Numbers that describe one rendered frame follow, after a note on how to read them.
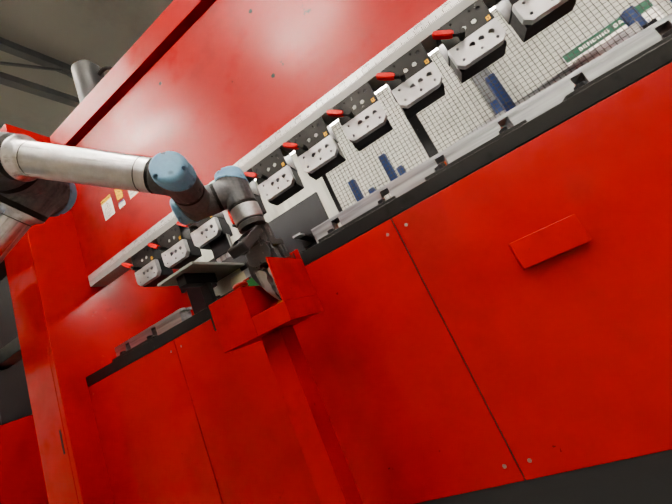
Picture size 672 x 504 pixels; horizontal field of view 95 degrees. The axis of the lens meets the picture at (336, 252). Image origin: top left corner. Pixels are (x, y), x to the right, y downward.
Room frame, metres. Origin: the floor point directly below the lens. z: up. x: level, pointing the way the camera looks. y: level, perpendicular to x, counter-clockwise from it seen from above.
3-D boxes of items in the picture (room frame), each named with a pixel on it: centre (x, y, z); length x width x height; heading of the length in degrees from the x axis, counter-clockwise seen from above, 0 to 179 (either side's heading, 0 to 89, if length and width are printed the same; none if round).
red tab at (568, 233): (0.76, -0.47, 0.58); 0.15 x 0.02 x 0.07; 71
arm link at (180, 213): (0.69, 0.27, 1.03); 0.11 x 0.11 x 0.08; 12
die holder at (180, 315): (1.44, 0.96, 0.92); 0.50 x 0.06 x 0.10; 71
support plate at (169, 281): (1.11, 0.49, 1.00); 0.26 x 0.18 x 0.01; 161
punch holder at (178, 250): (1.33, 0.65, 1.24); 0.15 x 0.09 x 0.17; 71
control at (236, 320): (0.76, 0.21, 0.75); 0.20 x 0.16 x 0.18; 71
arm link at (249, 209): (0.73, 0.17, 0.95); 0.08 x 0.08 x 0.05
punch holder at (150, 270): (1.39, 0.84, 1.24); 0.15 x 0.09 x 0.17; 71
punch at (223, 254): (1.25, 0.44, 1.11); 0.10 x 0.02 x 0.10; 71
